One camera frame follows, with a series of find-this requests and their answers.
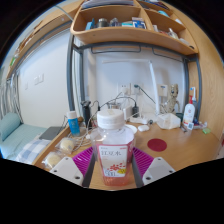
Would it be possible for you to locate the blue tube with white cap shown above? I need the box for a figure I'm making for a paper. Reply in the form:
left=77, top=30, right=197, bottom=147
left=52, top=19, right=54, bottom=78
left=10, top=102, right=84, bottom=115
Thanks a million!
left=66, top=110, right=81, bottom=137

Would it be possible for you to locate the white cup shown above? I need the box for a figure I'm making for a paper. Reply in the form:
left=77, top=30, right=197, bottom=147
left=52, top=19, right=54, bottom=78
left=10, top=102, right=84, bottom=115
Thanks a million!
left=124, top=123, right=138, bottom=134

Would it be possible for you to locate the clear bottle with orange drink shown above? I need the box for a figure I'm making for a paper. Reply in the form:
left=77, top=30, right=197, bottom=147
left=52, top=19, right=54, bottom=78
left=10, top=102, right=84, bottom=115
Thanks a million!
left=89, top=108, right=136, bottom=187

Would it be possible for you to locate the blue plaid blanket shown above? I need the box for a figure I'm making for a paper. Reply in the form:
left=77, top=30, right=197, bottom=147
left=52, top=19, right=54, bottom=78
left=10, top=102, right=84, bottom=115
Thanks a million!
left=14, top=138, right=51, bottom=164

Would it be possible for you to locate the white desk lamp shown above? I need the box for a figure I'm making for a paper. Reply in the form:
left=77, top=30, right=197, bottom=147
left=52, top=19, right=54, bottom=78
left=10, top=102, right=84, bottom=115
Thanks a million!
left=101, top=59, right=161, bottom=116

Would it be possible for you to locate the teal pillow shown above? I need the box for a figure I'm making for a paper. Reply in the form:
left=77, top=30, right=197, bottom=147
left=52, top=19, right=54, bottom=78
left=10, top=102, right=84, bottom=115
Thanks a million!
left=0, top=112, right=22, bottom=142

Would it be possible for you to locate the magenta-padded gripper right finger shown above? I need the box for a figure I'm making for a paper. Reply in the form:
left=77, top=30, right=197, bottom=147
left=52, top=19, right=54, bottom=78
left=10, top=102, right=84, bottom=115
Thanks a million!
left=131, top=146, right=177, bottom=188

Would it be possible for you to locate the white wall-mounted device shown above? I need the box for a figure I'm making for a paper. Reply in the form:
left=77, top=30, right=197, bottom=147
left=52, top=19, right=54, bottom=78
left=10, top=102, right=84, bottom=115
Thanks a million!
left=157, top=83, right=169, bottom=98

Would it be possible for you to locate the black plug charger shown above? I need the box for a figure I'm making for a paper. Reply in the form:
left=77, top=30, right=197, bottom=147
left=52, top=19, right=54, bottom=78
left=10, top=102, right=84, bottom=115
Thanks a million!
left=132, top=105, right=140, bottom=118

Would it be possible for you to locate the wooden wall shelf unit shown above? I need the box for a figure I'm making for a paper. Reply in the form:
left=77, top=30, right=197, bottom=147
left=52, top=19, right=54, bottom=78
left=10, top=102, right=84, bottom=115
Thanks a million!
left=69, top=0, right=200, bottom=56

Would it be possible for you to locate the white pump bottle red top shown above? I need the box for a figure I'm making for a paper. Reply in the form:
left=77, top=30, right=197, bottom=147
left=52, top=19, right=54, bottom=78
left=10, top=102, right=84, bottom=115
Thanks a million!
left=182, top=96, right=197, bottom=129

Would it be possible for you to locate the wooden tree-man figurine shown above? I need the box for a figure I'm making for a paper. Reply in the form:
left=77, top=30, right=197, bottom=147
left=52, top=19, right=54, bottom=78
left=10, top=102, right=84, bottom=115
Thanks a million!
left=161, top=83, right=181, bottom=114

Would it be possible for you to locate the white wall light switch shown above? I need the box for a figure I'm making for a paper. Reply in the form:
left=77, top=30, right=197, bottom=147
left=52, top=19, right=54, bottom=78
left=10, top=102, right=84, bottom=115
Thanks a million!
left=33, top=73, right=45, bottom=86

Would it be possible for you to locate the white power strip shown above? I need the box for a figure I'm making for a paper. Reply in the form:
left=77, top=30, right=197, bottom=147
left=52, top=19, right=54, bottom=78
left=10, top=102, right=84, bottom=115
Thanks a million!
left=129, top=114, right=149, bottom=125

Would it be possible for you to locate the white earbud case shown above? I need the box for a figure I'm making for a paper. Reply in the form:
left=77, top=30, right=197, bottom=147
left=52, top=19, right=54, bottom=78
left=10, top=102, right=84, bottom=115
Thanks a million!
left=137, top=124, right=150, bottom=132

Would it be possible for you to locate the flat round red coaster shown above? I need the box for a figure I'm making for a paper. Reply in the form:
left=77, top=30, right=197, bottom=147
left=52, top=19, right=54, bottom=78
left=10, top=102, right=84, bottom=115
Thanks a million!
left=147, top=138, right=168, bottom=153

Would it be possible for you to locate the teal striped bed sheet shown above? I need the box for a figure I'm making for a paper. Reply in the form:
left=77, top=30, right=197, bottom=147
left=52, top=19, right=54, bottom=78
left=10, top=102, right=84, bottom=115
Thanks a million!
left=0, top=123, right=48, bottom=159

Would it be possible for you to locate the white spray bottle blue trigger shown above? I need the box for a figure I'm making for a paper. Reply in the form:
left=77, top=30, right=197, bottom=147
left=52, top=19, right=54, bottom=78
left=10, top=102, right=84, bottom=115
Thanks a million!
left=189, top=87, right=198, bottom=108

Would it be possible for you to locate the plastic-wrapped round bun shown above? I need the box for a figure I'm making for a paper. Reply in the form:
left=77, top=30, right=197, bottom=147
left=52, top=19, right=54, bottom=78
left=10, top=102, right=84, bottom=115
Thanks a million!
left=43, top=151, right=63, bottom=169
left=59, top=137, right=76, bottom=154

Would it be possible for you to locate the grey tablet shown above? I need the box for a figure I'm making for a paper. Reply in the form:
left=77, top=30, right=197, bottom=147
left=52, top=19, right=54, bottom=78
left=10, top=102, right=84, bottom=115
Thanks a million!
left=38, top=125, right=64, bottom=141

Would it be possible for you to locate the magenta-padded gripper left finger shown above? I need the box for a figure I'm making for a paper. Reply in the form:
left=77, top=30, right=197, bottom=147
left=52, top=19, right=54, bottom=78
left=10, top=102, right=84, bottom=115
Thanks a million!
left=49, top=146, right=96, bottom=188

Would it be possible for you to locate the white wall socket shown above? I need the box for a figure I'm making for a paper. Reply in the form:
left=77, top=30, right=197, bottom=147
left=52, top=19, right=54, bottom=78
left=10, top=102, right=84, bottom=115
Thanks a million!
left=117, top=83, right=130, bottom=95
left=130, top=82, right=144, bottom=95

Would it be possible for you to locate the white power adapter block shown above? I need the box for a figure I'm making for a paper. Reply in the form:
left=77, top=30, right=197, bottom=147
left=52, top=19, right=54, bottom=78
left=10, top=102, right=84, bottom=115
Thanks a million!
left=122, top=105, right=134, bottom=121

